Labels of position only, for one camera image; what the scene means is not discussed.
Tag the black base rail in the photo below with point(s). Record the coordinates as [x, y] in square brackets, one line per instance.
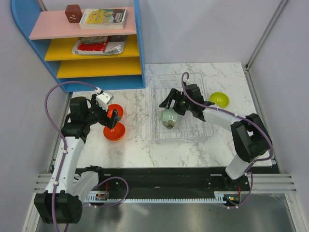
[166, 183]

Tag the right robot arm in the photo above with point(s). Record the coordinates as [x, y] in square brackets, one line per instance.
[250, 137]

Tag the blue shelf unit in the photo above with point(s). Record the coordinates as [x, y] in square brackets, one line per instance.
[53, 37]

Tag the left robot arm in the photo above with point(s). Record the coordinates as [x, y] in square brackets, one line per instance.
[62, 200]

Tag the yellow cover book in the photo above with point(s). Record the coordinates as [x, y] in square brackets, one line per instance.
[104, 18]

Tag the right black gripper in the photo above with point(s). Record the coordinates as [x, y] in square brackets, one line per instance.
[175, 94]

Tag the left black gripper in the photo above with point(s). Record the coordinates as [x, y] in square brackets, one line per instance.
[107, 122]

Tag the yellow-green bowl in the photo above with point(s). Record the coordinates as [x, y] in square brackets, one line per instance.
[220, 99]

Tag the pale green ceramic bowl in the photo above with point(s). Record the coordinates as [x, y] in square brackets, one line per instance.
[168, 118]

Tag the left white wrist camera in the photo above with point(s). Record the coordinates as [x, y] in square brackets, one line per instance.
[104, 98]

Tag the orange bowl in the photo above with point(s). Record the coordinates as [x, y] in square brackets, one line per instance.
[116, 107]
[116, 134]

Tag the white wire dish rack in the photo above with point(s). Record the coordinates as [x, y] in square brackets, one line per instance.
[187, 128]

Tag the dark red cube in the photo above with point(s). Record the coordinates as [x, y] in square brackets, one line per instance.
[73, 13]

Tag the white slotted cable duct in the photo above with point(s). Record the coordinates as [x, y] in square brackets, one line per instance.
[96, 198]

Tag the aluminium corner post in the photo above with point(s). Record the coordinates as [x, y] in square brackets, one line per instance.
[274, 19]

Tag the red edged book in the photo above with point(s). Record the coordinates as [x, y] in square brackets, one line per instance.
[92, 45]

